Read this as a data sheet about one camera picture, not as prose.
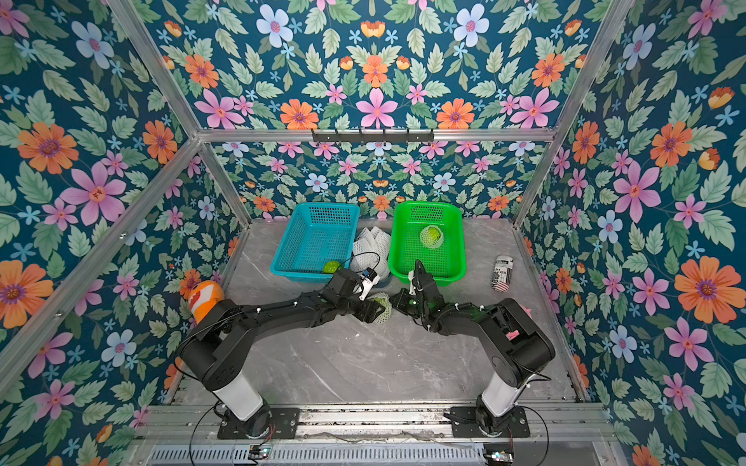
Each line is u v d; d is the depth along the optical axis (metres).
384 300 0.88
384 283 0.99
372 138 0.93
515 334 0.52
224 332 0.52
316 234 1.15
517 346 0.48
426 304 0.73
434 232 1.08
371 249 1.04
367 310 0.80
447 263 1.06
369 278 0.81
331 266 0.98
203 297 0.89
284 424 0.74
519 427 0.73
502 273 1.01
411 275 0.88
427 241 1.08
